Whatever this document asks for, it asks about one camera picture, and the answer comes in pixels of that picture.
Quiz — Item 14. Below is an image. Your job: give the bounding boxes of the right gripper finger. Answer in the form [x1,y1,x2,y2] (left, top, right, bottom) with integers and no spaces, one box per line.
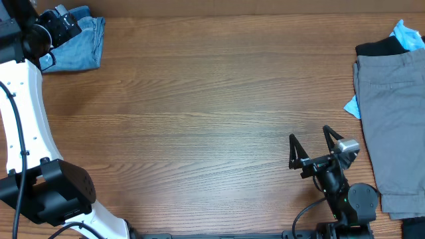
[323,125,343,153]
[289,134,309,169]

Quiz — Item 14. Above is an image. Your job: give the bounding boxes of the light blue denim jeans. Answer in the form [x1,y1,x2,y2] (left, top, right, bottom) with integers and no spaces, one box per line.
[39,5,106,73]

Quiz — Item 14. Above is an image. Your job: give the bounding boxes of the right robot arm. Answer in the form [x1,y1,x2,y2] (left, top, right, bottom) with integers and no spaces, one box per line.
[282,125,379,239]

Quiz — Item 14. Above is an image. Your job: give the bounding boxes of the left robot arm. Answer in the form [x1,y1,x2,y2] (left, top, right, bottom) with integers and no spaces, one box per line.
[1,0,139,238]

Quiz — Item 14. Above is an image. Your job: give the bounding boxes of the grey shorts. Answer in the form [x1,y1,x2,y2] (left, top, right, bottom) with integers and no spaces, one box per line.
[353,49,424,220]

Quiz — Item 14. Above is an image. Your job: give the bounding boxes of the black garment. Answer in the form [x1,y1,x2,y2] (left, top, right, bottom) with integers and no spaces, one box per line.
[355,36,424,56]

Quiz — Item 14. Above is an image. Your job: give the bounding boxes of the light blue cloth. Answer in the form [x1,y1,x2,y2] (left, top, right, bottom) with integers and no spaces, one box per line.
[343,19,425,120]

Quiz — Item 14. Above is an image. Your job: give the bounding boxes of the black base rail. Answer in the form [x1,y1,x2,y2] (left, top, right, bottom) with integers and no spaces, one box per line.
[130,230,375,239]

